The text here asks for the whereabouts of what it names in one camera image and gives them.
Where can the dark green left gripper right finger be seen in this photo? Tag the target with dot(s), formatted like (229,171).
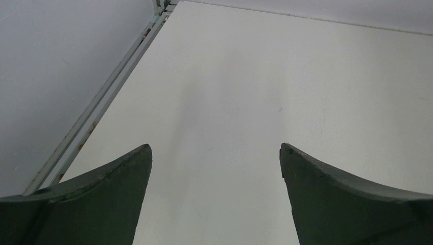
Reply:
(332,206)

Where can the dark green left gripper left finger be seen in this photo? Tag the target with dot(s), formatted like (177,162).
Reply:
(101,206)

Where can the aluminium table edge rail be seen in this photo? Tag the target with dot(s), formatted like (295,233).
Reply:
(59,162)

